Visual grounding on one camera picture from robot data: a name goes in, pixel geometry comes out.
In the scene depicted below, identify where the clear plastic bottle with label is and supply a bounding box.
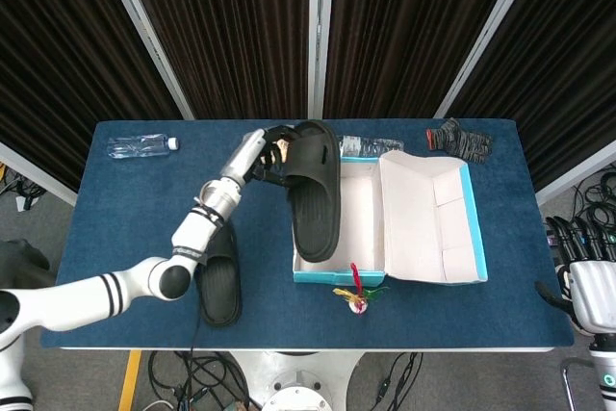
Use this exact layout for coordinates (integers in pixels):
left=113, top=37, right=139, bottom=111
left=336, top=135, right=405, bottom=160

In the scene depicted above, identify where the clear bottle with white cap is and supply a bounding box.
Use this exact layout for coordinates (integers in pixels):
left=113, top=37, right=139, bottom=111
left=106, top=135, right=181, bottom=160

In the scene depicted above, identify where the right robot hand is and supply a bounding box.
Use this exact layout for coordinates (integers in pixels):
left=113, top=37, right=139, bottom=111
left=534, top=216, right=616, bottom=335

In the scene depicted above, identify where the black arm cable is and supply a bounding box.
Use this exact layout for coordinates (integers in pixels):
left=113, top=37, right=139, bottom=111
left=190, top=208, right=227, bottom=352

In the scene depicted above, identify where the black floor cable bundle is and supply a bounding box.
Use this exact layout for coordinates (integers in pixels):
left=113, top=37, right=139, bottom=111
left=0, top=165, right=49, bottom=213
left=543, top=160, right=616, bottom=234
left=146, top=350, right=251, bottom=411

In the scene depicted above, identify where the black rubber slipper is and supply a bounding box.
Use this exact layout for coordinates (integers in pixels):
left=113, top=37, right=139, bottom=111
left=195, top=220, right=244, bottom=328
left=283, top=119, right=343, bottom=263

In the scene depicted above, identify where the grey knitted glove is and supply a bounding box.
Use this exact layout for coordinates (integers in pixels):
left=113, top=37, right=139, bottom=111
left=425, top=116, right=495, bottom=166

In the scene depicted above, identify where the colourful feather shuttlecock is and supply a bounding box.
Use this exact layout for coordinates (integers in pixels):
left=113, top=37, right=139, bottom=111
left=332, top=262, right=390, bottom=317

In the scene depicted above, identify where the light blue cardboard shoe box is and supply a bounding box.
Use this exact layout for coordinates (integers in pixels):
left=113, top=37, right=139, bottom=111
left=292, top=150, right=490, bottom=287

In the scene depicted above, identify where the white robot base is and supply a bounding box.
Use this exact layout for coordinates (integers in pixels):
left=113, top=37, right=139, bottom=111
left=225, top=350, right=367, bottom=411

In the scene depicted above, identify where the white partition post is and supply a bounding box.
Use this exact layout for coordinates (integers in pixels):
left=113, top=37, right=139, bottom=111
left=432, top=0, right=540, bottom=119
left=534, top=141, right=616, bottom=205
left=0, top=141, right=78, bottom=205
left=94, top=0, right=196, bottom=121
left=307, top=0, right=337, bottom=119

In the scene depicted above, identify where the yellow floor tape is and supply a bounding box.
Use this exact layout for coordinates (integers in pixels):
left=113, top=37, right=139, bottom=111
left=117, top=350, right=143, bottom=411

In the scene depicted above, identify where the blue table cloth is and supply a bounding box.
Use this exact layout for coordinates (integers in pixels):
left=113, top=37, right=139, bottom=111
left=38, top=117, right=577, bottom=350

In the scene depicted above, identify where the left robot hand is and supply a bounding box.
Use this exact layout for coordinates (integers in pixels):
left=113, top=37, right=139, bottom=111
left=219, top=124, right=302, bottom=189

